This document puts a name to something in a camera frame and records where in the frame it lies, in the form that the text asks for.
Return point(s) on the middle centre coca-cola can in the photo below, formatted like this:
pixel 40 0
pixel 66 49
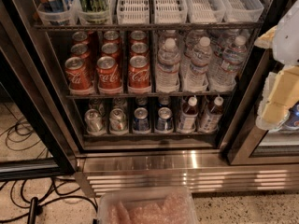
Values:
pixel 112 50

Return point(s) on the back centre coca-cola can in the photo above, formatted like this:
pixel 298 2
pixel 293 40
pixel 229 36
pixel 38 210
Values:
pixel 111 37

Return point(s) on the front right coca-cola can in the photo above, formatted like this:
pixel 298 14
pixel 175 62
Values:
pixel 139 72

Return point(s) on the white empty shelf tray right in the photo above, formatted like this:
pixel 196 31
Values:
pixel 242 10

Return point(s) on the middle right coca-cola can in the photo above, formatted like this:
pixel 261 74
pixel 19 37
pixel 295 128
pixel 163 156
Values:
pixel 139 49

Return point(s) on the left tea bottle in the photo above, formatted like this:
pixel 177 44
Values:
pixel 188 114

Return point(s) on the front left coca-cola can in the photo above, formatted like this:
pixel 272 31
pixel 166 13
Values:
pixel 78 74

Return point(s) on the front left water bottle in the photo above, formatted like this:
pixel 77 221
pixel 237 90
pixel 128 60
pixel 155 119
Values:
pixel 167 66

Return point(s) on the open fridge door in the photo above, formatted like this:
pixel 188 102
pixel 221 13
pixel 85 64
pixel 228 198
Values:
pixel 49 152

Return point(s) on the front left blue can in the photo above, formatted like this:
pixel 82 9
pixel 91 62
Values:
pixel 141 121

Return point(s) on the steel fridge base grille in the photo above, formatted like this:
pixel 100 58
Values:
pixel 200 172

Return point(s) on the front right blue can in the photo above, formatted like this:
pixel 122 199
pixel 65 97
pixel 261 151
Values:
pixel 164 123

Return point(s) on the white empty shelf tray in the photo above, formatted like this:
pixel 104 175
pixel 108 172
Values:
pixel 242 10
pixel 170 11
pixel 133 11
pixel 205 11

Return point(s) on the right tea bottle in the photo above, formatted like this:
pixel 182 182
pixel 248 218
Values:
pixel 211 116

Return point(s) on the back left coca-cola can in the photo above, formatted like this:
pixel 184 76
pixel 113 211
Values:
pixel 82 37

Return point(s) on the blue can right compartment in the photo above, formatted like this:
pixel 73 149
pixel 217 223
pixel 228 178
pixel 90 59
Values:
pixel 292 123

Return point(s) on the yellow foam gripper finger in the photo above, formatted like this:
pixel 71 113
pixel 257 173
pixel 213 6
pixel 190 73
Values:
pixel 265 41
pixel 280 93

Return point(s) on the middle left coca-cola can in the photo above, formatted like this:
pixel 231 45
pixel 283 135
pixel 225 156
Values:
pixel 82 51

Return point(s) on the white empty shelf tray left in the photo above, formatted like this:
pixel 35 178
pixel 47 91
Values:
pixel 133 11

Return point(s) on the back right coca-cola can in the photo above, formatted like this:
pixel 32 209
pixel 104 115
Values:
pixel 138 37

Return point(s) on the front right water bottle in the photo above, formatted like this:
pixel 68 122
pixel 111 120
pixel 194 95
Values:
pixel 224 72

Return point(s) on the coca-cola can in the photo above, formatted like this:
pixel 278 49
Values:
pixel 82 37
pixel 78 74
pixel 108 73
pixel 112 50
pixel 138 37
pixel 82 51
pixel 111 37
pixel 139 72
pixel 139 49

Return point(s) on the front middle water bottle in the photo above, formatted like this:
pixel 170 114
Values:
pixel 200 56

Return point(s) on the tea bottle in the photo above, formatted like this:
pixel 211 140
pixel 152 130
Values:
pixel 188 114
pixel 211 116

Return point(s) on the silver can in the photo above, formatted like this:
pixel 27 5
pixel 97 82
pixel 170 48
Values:
pixel 94 122
pixel 118 121

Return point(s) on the green can top shelf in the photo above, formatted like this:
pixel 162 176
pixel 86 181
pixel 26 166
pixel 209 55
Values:
pixel 93 11

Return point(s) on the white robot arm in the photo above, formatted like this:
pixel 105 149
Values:
pixel 285 46

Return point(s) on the water bottle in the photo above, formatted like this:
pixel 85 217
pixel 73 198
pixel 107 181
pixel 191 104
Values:
pixel 200 56
pixel 167 66
pixel 224 72

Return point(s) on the front middle coca-cola can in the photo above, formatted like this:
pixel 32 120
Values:
pixel 108 73

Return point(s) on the clear plastic bin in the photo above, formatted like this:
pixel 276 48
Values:
pixel 155 205

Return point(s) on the front left silver can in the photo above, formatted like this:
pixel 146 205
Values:
pixel 94 122

